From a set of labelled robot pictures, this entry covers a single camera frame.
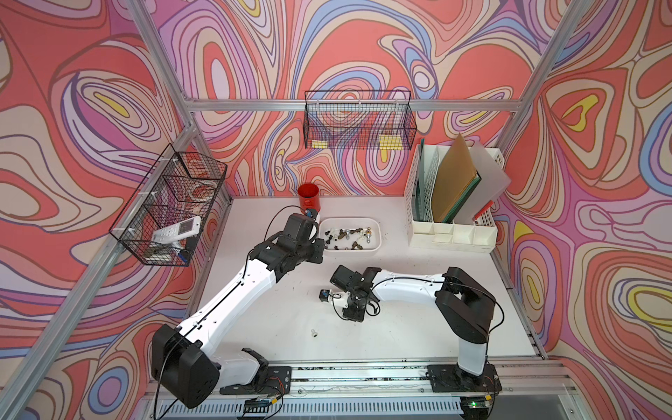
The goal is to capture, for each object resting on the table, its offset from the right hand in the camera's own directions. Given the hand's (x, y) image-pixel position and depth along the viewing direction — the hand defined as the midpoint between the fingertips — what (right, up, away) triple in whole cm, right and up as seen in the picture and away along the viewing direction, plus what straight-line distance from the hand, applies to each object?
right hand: (354, 315), depth 87 cm
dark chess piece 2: (-9, +24, +18) cm, 31 cm away
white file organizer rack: (+51, +27, +15) cm, 59 cm away
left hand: (-10, +25, -8) cm, 28 cm away
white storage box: (0, +26, +20) cm, 33 cm away
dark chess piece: (-4, +26, +19) cm, 33 cm away
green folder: (+39, +40, +4) cm, 55 cm away
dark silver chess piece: (+2, +28, +21) cm, 35 cm away
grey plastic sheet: (+45, +45, -3) cm, 64 cm away
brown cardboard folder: (+41, +51, +14) cm, 66 cm away
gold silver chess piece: (+7, +28, +18) cm, 34 cm away
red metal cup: (-18, +42, +22) cm, 51 cm away
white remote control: (-46, +30, -19) cm, 58 cm away
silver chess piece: (+7, +26, +18) cm, 32 cm away
